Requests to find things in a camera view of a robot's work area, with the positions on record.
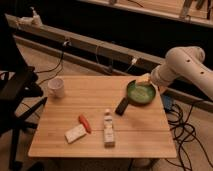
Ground green frying pan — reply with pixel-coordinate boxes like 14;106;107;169
115;80;156;116

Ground white plug cable right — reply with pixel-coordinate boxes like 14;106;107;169
125;57;139;74

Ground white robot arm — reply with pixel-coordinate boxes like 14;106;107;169
136;46;213;100

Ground black floor cables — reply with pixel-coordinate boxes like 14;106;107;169
165;99;213;171

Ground black office chair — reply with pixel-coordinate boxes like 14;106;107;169
0;11;47;171

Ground grey metal rail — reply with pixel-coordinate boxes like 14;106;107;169
6;14;213;112

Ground orange carrot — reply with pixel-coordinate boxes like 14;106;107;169
78;115;92;134

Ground blue power box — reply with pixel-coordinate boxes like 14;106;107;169
161;95;173;110

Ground white sponge block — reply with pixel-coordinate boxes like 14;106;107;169
65;124;87;143

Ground white spray bottle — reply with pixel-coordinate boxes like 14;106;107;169
31;7;43;27

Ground white mug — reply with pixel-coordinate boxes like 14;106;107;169
48;77;65;98

